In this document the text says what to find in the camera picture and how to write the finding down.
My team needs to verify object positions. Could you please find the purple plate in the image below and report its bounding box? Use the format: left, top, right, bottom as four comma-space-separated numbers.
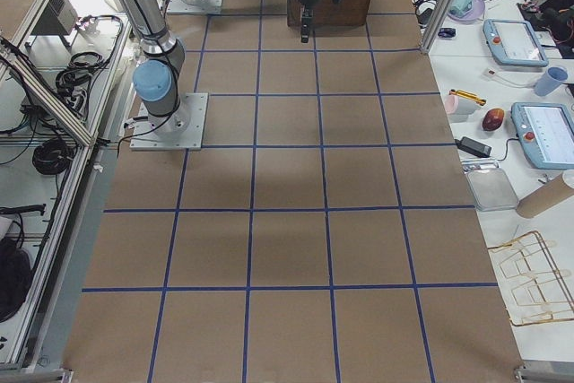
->
448, 0, 485, 23

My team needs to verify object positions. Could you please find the cardboard tube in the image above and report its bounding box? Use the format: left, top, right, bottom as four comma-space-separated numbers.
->
516, 170, 573, 218

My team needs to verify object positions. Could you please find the black power adapter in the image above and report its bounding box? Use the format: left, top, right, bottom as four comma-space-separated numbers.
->
455, 136, 491, 158

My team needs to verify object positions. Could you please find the teal cup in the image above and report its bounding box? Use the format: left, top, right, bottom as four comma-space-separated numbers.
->
448, 0, 473, 18

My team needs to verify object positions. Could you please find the metal tray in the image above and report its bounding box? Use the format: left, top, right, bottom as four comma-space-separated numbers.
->
461, 158, 518, 212

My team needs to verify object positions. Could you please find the near blue teach pendant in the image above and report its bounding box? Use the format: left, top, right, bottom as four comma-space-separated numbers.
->
510, 102, 573, 170

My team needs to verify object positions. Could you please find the pink cup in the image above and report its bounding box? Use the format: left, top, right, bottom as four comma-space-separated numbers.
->
444, 94, 481, 123

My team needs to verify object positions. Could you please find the far blue teach pendant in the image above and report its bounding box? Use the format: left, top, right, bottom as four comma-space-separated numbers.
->
483, 19, 548, 67

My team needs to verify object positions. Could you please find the gold wire rack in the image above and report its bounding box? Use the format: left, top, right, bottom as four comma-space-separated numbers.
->
488, 231, 573, 327

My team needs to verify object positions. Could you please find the blue teach pendant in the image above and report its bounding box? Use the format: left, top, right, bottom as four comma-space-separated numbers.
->
510, 102, 573, 170
483, 19, 548, 67

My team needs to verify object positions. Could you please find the red apple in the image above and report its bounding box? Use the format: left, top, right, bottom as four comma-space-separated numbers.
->
482, 108, 505, 132

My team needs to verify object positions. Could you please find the blue plastic cup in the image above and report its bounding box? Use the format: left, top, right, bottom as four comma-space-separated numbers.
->
534, 66, 569, 97

